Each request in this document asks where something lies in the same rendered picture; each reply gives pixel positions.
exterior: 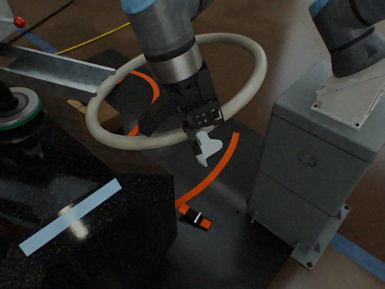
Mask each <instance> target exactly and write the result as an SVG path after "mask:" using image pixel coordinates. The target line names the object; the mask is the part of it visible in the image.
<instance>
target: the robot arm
mask: <svg viewBox="0 0 385 289"><path fill-rule="evenodd" d="M120 1H121V6H122V10H123V11H124V13H126V15H127V17H128V19H129V23H130V25H131V27H132V30H133V31H134V33H135V35H136V38H137V40H138V43H139V45H140V48H141V49H142V51H143V54H144V56H145V59H146V62H147V65H148V67H149V69H150V70H151V73H152V75H153V78H154V80H155V81H156V82H158V83H160V84H162V85H163V87H164V88H165V89H164V91H163V92H162V93H161V94H160V95H159V96H158V97H157V98H156V99H155V101H154V102H153V104H152V105H151V106H150V107H149V108H148V109H147V110H146V111H145V113H144V114H142V116H141V117H140V118H139V120H138V126H139V133H141V134H143V135H145V136H146V137H150V136H151V135H152V134H153V133H154V132H155V130H156V129H157V128H159V126H160V125H161V124H162V123H163V122H164V121H165V119H166V118H167V117H168V116H169V115H170V114H171V113H172V112H173V111H174V112H175V113H177V117H178V118H179V122H180V124H181V126H182V129H183V132H184V133H186V135H187V137H188V139H189V142H190V144H191V147H192V149H193V151H194V154H195V156H196V158H197V161H198V162H199V163H200V164H202V165H203V166H205V167H207V166H208V165H207V163H206V158H207V157H208V156H211V155H212V154H214V153H216V151H218V150H219V149H221V148H222V147H223V144H222V142H221V140H216V139H210V138H209V137H208V135H207V133H209V132H211V131H212V130H213V128H212V129H211V130H209V131H208V132H205V131H204V130H199V131H197V132H196V133H195V132H194V129H200V128H203V127H208V126H212V125H213V126H217V125H220V124H223V123H225V121H224V116H223V112H222V109H221V105H220V102H219V101H218V98H217V96H216V93H215V89H214V85H213V82H212V78H211V74H210V71H209V68H208V67H207V65H206V63H205V60H202V58H201V55H200V51H199V47H197V42H196V38H195V36H194V31H193V27H192V25H191V22H192V21H193V20H194V19H195V18H196V17H197V16H199V15H200V14H201V13H203V12H204V10H205V9H206V8H208V7H209V6H210V5H211V4H212V3H213V2H214V1H215V0H120ZM309 13H310V16H311V17H312V20H313V22H314V24H315V26H316V29H317V30H318V32H319V35H320V36H321V37H322V39H323V41H324V44H325V46H326V47H327V49H328V52H329V54H330V55H331V66H332V72H333V75H334V76H335V77H336V78H340V77H344V76H348V75H352V74H355V73H357V72H360V71H361V70H363V69H365V68H367V67H370V66H372V65H374V64H375V63H377V62H379V61H380V60H382V59H383V58H385V37H383V36H382V35H381V34H380V33H378V32H377V30H376V28H375V27H374V24H376V23H379V22H381V21H383V20H385V0H315V1H314V2H313V3H312V4H310V5H309ZM218 108H219V109H220V113H221V117H222V118H220V119H217V120H216V118H218V117H220V114H218ZM199 139H200V140H199ZM200 142H201V144H200Z"/></svg>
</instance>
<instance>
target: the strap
mask: <svg viewBox="0 0 385 289"><path fill-rule="evenodd" d="M130 73H131V74H133V75H137V76H140V77H143V78H144V79H146V80H147V82H148V83H150V84H151V85H152V87H153V90H154V97H153V102H154V101H155V99H156V98H157V97H158V96H159V89H158V86H157V85H156V83H155V82H154V80H153V79H151V77H148V76H147V75H145V74H142V73H138V72H137V71H132V72H130ZM153 102H152V104H153ZM137 132H139V126H138V125H137V126H136V127H135V128H134V129H133V130H132V132H131V133H130V134H128V135H127V136H134V135H135V134H136V133H137ZM239 135H240V134H238V133H233V136H232V140H231V143H230V146H229V147H228V148H227V151H226V153H225V154H224V156H223V158H222V159H221V161H219V163H218V165H217V166H216V168H215V169H214V170H213V171H212V172H211V174H210V175H208V176H207V178H205V179H204V180H203V181H202V182H201V184H199V185H198V186H196V187H195V188H194V189H192V190H191V191H189V192H188V193H187V194H185V195H184V196H182V197H181V198H179V199H177V200H176V208H178V207H180V206H181V205H182V204H184V203H185V202H186V201H188V200H190V199H191V198H193V197H194V196H196V195H197V194H199V193H200V192H201V191H202V190H203V189H204V188H206V187H207V186H208V185H209V184H210V183H211V182H212V181H213V180H214V179H215V178H216V177H217V175H218V174H220V172H221V171H222V169H223V168H224V166H225V165H226V163H227V161H228V160H229V159H230V157H231V156H232V154H233V151H234V150H235V147H236V144H237V141H238V137H239Z"/></svg>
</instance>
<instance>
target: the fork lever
mask: <svg viewBox="0 0 385 289"><path fill-rule="evenodd" d="M0 56H3V57H8V58H12V59H16V60H15V61H14V62H12V63H11V64H10V65H9V66H7V67H2V66H0V81H3V82H7V83H10V84H15V85H19V86H23V87H25V88H28V89H33V90H38V91H40V92H45V93H49V94H52V95H55V96H59V97H62V98H67V99H71V100H74V101H79V102H83V103H84V104H88V103H89V101H90V99H91V98H92V97H96V96H97V91H96V90H97V89H98V87H99V86H100V85H101V84H102V83H103V82H104V81H105V80H106V79H107V78H108V77H109V76H110V75H114V76H115V75H116V70H115V69H111V68H108V67H103V66H100V65H97V64H92V63H87V62H83V61H78V60H73V59H70V58H67V57H63V56H59V55H54V54H49V53H45V52H40V51H38V50H35V49H29V48H24V47H21V46H16V45H11V44H10V43H4V42H0Z"/></svg>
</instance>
